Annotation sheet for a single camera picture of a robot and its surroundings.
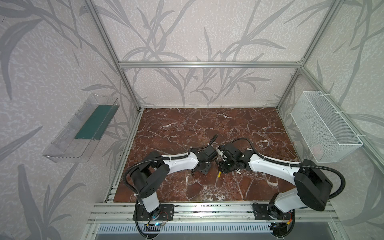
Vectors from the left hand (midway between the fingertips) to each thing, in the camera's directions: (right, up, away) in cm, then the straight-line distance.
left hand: (205, 164), depth 89 cm
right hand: (+8, +1, -4) cm, 9 cm away
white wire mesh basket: (+52, +21, -25) cm, 62 cm away
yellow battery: (+8, -5, -3) cm, 10 cm away
